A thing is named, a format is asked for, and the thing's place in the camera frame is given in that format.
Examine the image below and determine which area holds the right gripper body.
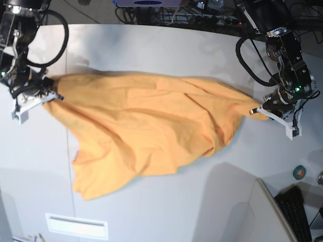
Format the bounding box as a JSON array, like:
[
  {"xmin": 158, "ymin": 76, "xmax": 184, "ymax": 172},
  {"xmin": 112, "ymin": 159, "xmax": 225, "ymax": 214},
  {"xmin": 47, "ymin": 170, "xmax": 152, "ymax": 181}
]
[{"xmin": 10, "ymin": 72, "xmax": 56, "ymax": 103}]

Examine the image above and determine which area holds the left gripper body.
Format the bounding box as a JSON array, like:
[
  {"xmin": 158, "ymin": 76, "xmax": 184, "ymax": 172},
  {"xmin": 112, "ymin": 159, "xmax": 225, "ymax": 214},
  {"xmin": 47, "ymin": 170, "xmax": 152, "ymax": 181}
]
[{"xmin": 262, "ymin": 90, "xmax": 300, "ymax": 118}]

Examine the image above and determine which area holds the yellow t-shirt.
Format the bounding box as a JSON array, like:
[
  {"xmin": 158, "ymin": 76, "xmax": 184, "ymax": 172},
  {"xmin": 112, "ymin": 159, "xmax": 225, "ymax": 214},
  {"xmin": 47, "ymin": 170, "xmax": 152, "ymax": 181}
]
[{"xmin": 43, "ymin": 74, "xmax": 259, "ymax": 200}]

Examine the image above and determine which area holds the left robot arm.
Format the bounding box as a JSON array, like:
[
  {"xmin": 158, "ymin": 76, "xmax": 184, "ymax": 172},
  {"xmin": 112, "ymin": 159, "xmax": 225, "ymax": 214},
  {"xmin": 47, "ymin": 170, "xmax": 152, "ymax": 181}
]
[{"xmin": 235, "ymin": 1, "xmax": 319, "ymax": 118}]

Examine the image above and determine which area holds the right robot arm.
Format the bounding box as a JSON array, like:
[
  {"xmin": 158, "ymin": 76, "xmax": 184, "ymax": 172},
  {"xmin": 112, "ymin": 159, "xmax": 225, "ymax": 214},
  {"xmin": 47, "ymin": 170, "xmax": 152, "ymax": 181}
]
[{"xmin": 1, "ymin": 1, "xmax": 69, "ymax": 102}]

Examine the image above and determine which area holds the green tape roll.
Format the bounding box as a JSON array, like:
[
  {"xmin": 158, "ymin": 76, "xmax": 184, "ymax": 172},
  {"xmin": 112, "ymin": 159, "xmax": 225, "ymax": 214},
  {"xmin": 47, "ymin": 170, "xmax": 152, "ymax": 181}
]
[{"xmin": 292, "ymin": 165, "xmax": 306, "ymax": 180}]

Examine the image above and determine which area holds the black keyboard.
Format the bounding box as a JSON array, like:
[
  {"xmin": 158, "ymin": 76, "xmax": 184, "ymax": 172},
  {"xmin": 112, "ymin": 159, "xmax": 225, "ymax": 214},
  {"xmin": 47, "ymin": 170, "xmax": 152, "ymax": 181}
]
[{"xmin": 275, "ymin": 186, "xmax": 312, "ymax": 242}]

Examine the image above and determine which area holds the white table slot plate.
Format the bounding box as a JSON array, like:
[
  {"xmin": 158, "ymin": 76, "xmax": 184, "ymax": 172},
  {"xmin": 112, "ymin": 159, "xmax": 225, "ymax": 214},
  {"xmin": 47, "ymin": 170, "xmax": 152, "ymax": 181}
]
[{"xmin": 45, "ymin": 213, "xmax": 109, "ymax": 240}]

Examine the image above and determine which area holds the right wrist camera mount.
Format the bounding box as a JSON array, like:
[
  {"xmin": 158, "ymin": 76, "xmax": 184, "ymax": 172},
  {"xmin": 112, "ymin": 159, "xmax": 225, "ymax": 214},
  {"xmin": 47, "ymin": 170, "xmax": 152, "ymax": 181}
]
[{"xmin": 11, "ymin": 90, "xmax": 64, "ymax": 124}]

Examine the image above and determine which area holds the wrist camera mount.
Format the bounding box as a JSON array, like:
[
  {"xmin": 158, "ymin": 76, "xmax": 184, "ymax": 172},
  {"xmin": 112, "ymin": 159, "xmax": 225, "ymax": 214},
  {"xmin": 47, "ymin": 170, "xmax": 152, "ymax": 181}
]
[
  {"xmin": 11, "ymin": 90, "xmax": 64, "ymax": 124},
  {"xmin": 249, "ymin": 104, "xmax": 303, "ymax": 140}
]

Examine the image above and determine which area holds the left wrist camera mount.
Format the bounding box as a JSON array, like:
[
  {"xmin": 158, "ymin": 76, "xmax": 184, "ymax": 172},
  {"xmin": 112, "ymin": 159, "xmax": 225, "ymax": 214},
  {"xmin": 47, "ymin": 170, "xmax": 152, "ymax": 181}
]
[{"xmin": 249, "ymin": 104, "xmax": 303, "ymax": 140}]

